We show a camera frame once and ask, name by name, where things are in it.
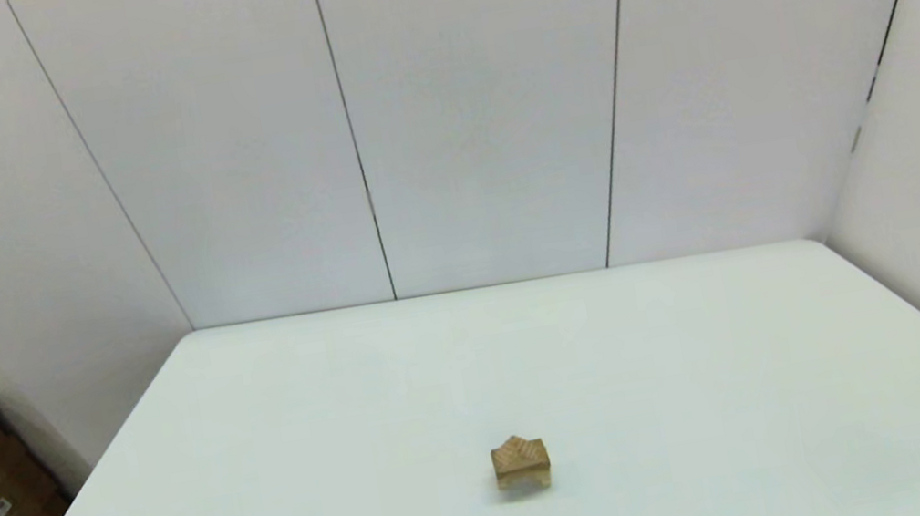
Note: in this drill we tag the rectangular wooden building block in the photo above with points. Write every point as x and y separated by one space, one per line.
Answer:
521 470

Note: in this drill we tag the arched wooden building block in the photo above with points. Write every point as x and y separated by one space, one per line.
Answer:
542 483

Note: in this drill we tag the triangular wooden building block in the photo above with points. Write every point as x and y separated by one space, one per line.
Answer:
518 448

